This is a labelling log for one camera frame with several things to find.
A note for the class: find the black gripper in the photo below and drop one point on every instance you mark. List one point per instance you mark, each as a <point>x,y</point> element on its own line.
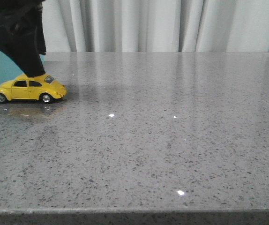
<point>23,49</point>

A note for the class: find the grey-white curtain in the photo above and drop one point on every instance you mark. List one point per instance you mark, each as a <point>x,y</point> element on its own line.
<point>156,25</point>

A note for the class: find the yellow toy beetle car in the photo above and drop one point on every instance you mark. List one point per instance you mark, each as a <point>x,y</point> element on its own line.
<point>42,88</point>

